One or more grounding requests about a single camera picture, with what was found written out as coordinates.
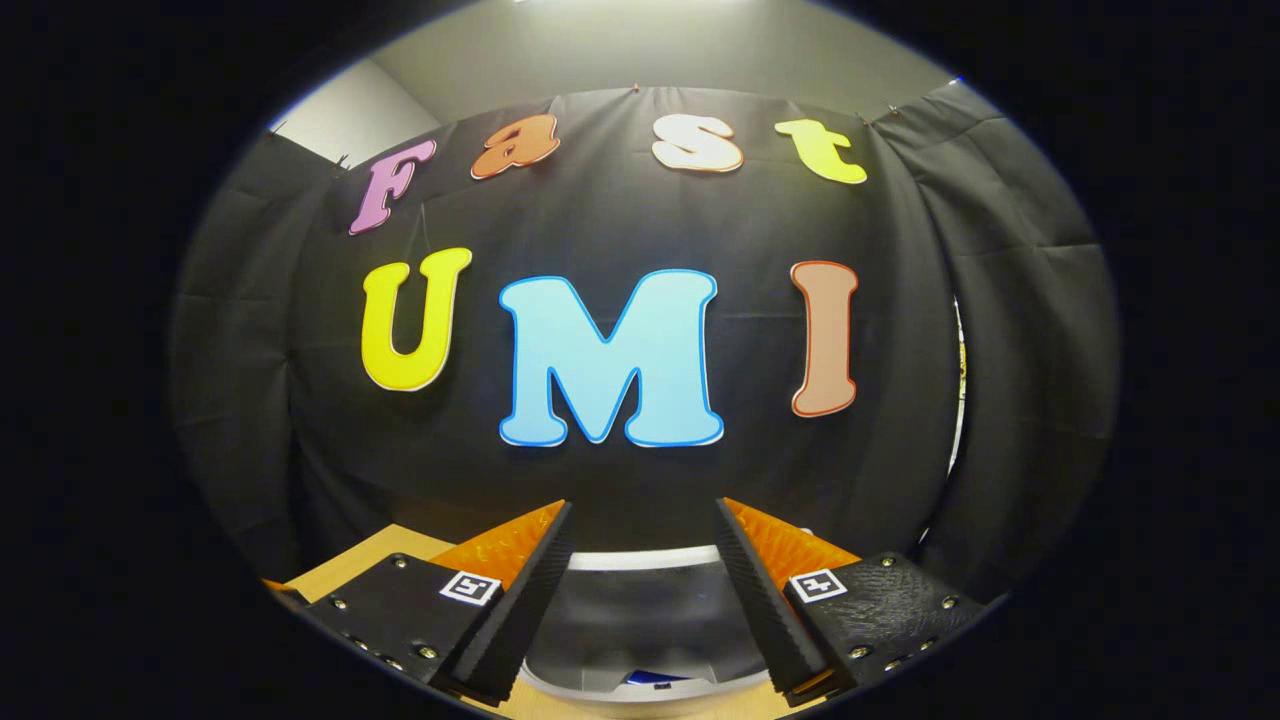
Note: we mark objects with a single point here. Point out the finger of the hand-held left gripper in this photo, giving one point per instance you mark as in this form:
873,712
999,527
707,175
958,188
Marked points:
280,588

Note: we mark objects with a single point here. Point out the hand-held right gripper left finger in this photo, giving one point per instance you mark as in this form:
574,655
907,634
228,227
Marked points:
520,600

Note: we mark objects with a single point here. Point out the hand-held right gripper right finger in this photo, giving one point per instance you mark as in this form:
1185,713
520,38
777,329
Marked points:
765,600

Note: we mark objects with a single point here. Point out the grey desktop garbage bin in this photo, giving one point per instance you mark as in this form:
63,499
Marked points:
650,620

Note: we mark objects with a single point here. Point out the blue pop can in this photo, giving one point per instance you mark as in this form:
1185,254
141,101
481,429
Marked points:
648,680

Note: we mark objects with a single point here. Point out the wooden desktop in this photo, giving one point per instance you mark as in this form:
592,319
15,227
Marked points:
370,560

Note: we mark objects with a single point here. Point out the black backdrop cloth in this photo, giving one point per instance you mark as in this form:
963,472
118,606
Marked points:
650,220

